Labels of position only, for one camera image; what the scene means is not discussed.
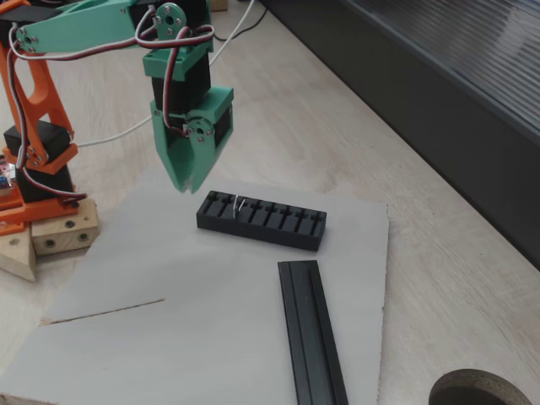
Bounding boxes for black power cable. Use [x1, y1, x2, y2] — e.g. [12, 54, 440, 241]
[212, 4, 270, 42]

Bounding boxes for white USB cable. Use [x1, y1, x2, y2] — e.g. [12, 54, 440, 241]
[77, 0, 257, 149]

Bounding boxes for base servo wire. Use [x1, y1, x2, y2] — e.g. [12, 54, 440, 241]
[20, 166, 89, 208]

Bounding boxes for wooden robot base blocks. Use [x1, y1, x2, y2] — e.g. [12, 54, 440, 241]
[0, 197, 100, 283]

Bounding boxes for forearm servo wire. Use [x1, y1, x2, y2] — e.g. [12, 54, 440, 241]
[8, 23, 216, 62]

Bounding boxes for black slotted holder block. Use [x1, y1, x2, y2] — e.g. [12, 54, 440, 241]
[196, 190, 328, 253]

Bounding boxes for gripper servo wire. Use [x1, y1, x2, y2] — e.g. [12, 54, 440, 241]
[162, 24, 216, 137]

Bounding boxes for upper arm servo wire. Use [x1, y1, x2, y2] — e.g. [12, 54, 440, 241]
[7, 41, 35, 170]

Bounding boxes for black aluminium rail profile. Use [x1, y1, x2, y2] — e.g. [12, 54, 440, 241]
[277, 260, 350, 405]

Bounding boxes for grey cardboard sheet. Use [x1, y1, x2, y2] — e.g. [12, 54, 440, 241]
[0, 168, 390, 405]

